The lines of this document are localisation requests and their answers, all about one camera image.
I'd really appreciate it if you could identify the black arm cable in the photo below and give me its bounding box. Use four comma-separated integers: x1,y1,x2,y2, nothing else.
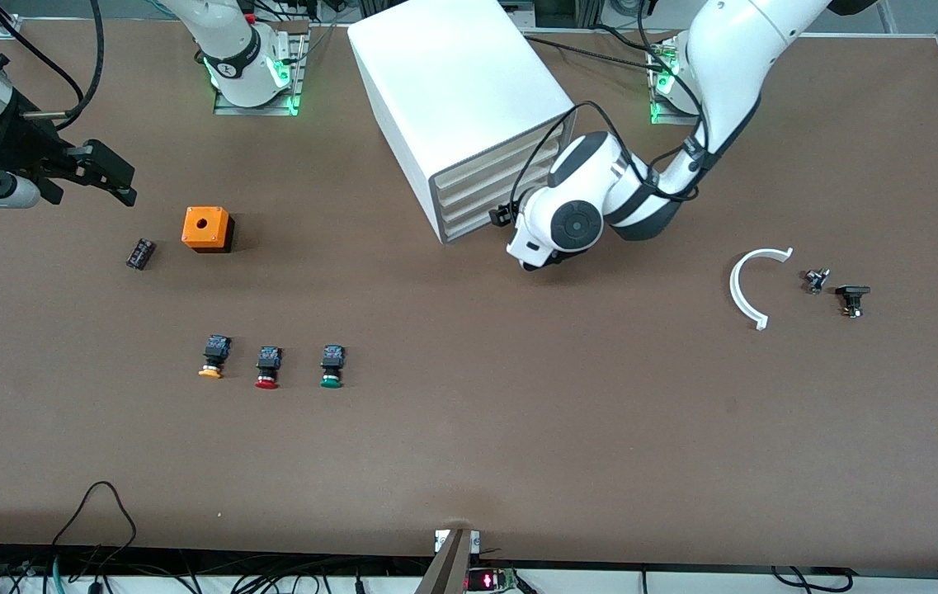
0,0,107,130
508,0,714,219

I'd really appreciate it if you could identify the red lit electronics board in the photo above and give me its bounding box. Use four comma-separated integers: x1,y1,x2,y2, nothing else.
465,567,521,594

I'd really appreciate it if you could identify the yellow mushroom push button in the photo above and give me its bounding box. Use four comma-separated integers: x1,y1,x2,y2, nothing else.
197,333,233,380

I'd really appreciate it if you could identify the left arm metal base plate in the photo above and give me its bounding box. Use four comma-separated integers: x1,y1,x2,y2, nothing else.
648,36,709,128

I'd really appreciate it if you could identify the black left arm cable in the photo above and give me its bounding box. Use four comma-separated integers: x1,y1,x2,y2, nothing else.
508,0,714,219

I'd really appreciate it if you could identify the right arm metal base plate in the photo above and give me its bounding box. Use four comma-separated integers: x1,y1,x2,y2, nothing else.
212,20,311,117

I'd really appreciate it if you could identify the red mushroom push button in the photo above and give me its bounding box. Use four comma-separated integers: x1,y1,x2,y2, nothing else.
254,346,284,390

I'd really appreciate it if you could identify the white half ring clamp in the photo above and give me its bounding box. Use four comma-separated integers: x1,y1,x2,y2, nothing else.
728,247,794,332

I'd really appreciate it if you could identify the black cable bundle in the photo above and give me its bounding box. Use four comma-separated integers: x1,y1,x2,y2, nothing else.
0,540,436,594

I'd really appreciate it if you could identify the black looped cable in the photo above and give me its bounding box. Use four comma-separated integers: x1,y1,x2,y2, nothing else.
51,480,139,572

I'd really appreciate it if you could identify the white drawer cabinet grey frame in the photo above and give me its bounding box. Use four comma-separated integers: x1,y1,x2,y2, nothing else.
347,0,578,245

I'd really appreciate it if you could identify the black braided cable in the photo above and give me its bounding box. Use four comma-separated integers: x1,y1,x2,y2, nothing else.
521,31,669,65

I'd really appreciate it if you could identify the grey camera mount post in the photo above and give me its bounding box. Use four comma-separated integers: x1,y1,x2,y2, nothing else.
414,528,483,594

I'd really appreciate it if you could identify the green mushroom push button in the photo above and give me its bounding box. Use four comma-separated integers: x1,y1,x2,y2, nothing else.
318,343,346,390

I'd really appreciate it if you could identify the orange button enclosure box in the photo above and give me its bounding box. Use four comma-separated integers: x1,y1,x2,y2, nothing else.
181,206,236,254

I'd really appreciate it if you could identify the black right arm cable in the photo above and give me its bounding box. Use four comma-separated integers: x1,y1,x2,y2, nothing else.
0,0,107,130

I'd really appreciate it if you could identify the small black switch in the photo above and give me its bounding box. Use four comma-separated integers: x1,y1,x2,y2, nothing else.
835,284,872,319

